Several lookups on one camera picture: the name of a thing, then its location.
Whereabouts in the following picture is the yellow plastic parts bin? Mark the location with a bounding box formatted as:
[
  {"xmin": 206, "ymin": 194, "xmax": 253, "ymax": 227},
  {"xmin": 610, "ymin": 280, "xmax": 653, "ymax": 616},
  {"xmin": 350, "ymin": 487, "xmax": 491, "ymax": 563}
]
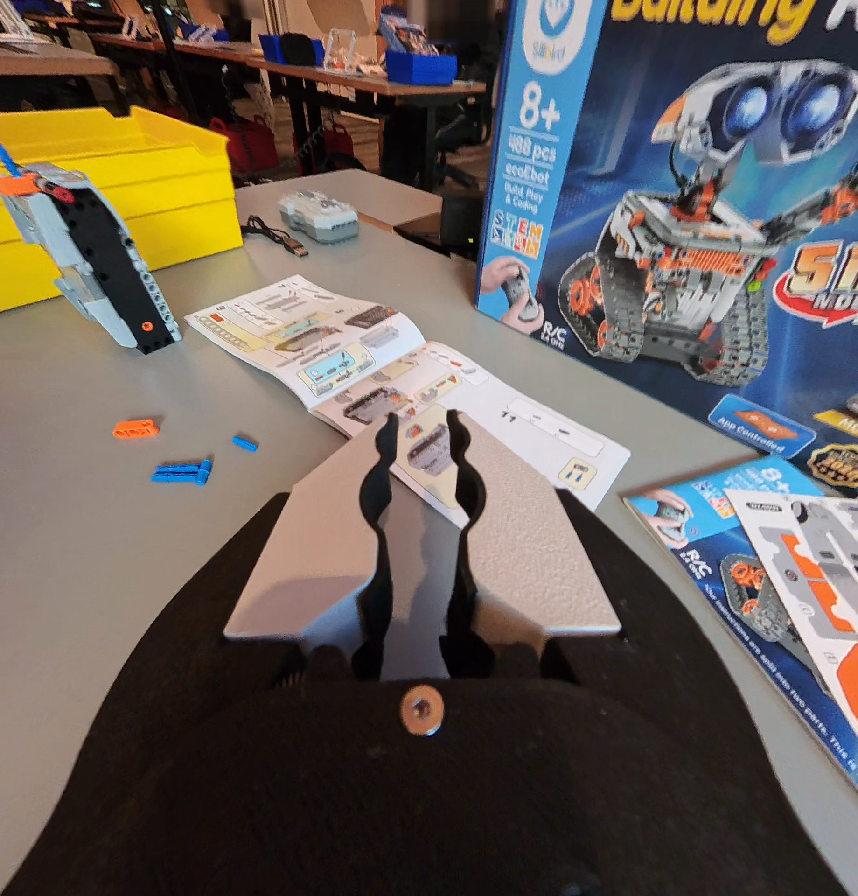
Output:
[{"xmin": 0, "ymin": 105, "xmax": 232, "ymax": 210}]

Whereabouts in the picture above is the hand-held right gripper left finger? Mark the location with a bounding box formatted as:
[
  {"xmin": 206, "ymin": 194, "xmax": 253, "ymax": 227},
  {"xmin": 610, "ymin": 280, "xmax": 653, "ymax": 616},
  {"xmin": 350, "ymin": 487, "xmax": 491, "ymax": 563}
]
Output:
[{"xmin": 223, "ymin": 412, "xmax": 400, "ymax": 680}]

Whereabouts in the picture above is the instruction booklet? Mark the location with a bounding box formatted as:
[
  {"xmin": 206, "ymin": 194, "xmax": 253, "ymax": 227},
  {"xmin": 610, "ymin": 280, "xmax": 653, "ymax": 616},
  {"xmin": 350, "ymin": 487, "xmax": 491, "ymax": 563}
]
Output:
[{"xmin": 184, "ymin": 275, "xmax": 631, "ymax": 526}]

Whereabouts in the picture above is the blue toy kit box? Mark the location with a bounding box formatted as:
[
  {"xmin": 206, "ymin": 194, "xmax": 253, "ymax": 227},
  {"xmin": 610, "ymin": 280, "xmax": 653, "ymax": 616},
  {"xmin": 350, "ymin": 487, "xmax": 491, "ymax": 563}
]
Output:
[{"xmin": 378, "ymin": 17, "xmax": 437, "ymax": 57}]

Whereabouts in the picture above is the wooden table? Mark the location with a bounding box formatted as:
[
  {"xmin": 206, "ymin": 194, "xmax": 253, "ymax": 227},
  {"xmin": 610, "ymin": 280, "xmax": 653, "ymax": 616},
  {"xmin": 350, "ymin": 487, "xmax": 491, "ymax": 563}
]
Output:
[{"xmin": 247, "ymin": 56, "xmax": 487, "ymax": 190}]

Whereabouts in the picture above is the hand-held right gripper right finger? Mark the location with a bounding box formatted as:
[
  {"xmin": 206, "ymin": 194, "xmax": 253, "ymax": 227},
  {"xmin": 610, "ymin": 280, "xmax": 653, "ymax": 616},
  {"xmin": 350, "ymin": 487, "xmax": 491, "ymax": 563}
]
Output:
[{"xmin": 443, "ymin": 410, "xmax": 622, "ymax": 677}]

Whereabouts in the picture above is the grey black robot body model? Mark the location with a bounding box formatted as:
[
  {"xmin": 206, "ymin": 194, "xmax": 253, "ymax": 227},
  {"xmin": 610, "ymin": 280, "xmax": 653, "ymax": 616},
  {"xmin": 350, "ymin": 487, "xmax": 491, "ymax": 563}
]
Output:
[{"xmin": 0, "ymin": 143, "xmax": 183, "ymax": 354}]

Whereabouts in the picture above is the red bag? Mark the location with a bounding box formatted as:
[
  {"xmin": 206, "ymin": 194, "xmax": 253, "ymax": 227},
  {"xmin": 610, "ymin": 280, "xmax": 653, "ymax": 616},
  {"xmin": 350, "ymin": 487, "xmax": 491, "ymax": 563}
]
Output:
[
  {"xmin": 299, "ymin": 122, "xmax": 363, "ymax": 172},
  {"xmin": 208, "ymin": 115, "xmax": 279, "ymax": 172}
]

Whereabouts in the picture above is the blue closed booklet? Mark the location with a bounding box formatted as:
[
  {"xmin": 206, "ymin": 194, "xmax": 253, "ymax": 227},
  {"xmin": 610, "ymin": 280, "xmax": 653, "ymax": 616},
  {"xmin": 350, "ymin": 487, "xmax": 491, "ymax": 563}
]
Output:
[{"xmin": 623, "ymin": 455, "xmax": 858, "ymax": 806}]

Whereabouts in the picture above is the grey battery box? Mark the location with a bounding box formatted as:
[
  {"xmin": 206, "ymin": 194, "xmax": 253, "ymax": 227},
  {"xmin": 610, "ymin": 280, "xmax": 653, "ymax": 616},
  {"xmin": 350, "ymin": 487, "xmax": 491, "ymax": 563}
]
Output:
[{"xmin": 277, "ymin": 190, "xmax": 360, "ymax": 245}]

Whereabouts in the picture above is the black electronic device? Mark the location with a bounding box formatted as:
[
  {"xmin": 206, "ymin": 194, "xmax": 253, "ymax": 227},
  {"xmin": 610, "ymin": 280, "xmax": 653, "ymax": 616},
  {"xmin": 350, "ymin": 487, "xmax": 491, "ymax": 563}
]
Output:
[{"xmin": 394, "ymin": 192, "xmax": 486, "ymax": 260}]

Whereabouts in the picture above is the sticker sheet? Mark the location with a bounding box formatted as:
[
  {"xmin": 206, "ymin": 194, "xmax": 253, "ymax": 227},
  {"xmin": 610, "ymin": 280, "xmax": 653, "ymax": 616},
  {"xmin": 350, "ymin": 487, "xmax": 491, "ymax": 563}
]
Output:
[{"xmin": 726, "ymin": 490, "xmax": 858, "ymax": 743}]

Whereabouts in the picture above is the clear plastic tray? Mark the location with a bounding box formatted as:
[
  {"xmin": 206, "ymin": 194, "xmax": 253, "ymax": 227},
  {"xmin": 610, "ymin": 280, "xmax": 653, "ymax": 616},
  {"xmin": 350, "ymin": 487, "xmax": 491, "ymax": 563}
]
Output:
[{"xmin": 322, "ymin": 28, "xmax": 388, "ymax": 74}]

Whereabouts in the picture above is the blue robot kit box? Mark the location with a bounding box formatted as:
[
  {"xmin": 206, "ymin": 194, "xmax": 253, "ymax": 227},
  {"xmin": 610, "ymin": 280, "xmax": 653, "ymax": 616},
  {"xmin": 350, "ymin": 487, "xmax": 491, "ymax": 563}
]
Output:
[{"xmin": 474, "ymin": 0, "xmax": 858, "ymax": 491}]

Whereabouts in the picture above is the long grey table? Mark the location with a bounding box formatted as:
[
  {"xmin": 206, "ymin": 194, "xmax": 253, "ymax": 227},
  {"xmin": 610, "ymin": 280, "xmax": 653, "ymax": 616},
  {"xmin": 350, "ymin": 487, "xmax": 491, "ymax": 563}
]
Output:
[{"xmin": 0, "ymin": 42, "xmax": 122, "ymax": 113}]

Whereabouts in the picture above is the blue plastic bin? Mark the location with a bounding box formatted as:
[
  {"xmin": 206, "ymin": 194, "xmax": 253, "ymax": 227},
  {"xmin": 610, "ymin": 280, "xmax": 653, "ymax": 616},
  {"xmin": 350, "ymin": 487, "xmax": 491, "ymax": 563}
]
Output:
[
  {"xmin": 385, "ymin": 50, "xmax": 458, "ymax": 86},
  {"xmin": 259, "ymin": 34, "xmax": 325, "ymax": 67}
]

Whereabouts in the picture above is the black usb cable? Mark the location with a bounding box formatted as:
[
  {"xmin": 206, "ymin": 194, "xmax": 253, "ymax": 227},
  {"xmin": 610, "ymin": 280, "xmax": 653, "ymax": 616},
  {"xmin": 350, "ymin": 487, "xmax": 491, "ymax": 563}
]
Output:
[{"xmin": 241, "ymin": 216, "xmax": 309, "ymax": 259}]

